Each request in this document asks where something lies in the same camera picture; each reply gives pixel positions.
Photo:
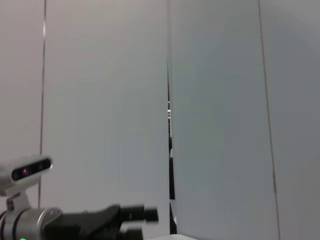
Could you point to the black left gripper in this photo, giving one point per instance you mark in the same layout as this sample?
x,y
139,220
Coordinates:
x,y
85,225

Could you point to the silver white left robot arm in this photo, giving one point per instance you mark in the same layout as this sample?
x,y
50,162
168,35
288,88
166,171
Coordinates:
x,y
25,222

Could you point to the silver camera mount bracket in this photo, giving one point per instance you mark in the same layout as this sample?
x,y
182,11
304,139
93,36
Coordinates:
x,y
18,202

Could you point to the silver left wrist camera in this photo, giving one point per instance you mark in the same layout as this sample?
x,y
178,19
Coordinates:
x,y
25,170

